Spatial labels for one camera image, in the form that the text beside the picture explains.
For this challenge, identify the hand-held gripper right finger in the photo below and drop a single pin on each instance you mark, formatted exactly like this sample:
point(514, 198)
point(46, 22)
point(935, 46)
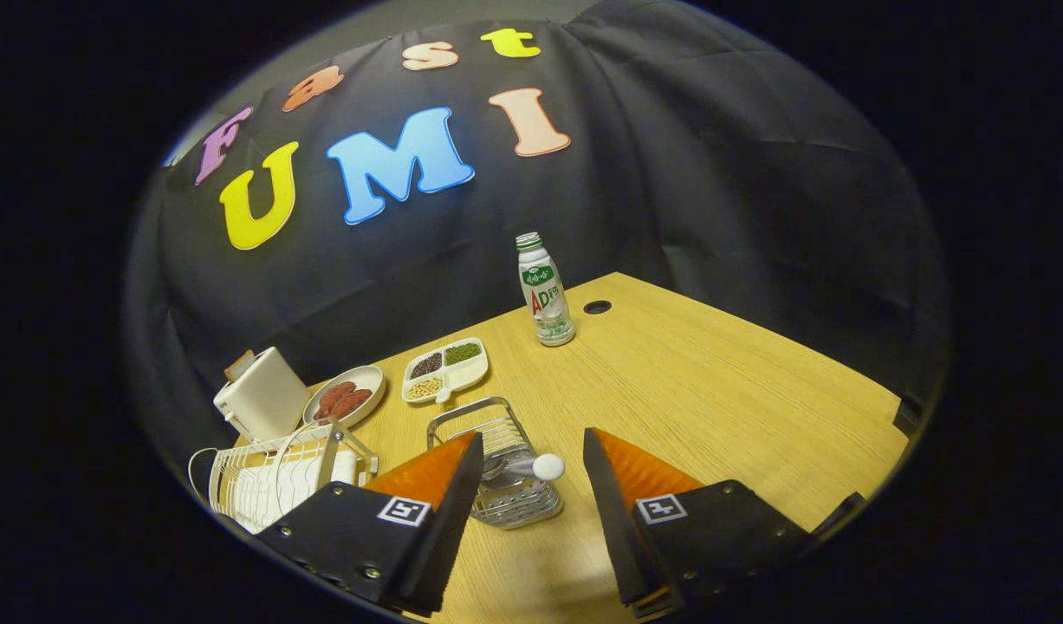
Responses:
point(613, 529)

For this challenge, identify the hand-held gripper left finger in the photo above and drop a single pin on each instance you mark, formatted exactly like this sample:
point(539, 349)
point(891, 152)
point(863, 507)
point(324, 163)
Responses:
point(449, 529)

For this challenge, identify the pile of yellow beans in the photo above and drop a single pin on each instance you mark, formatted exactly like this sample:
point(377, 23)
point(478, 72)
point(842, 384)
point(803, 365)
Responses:
point(424, 388)

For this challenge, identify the beige plate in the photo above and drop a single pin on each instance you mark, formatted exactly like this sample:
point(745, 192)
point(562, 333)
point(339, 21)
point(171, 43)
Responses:
point(372, 380)

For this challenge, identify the white green drink bottle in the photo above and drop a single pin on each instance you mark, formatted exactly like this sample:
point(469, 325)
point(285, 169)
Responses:
point(544, 299)

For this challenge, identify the pile of dark beans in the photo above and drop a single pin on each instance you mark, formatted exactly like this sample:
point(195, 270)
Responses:
point(426, 365)

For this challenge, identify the black backdrop cloth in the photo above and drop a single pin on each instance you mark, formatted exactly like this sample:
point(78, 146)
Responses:
point(713, 173)

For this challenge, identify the toast slice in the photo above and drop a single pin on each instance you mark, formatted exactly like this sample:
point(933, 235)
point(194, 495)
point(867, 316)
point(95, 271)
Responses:
point(236, 364)

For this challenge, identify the pile of green beans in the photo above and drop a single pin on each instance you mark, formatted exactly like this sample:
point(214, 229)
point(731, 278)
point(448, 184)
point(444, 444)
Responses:
point(463, 353)

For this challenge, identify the red meat patty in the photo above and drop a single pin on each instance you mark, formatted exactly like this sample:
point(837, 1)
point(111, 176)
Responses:
point(353, 403)
point(333, 397)

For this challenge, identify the white toaster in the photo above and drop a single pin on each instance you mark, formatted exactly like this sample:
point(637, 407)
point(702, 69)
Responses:
point(262, 399)

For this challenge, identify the white drip tray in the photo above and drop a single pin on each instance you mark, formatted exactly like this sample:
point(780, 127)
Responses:
point(262, 498)

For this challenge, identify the white divided dish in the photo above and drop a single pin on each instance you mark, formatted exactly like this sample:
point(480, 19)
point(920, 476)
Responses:
point(469, 373)

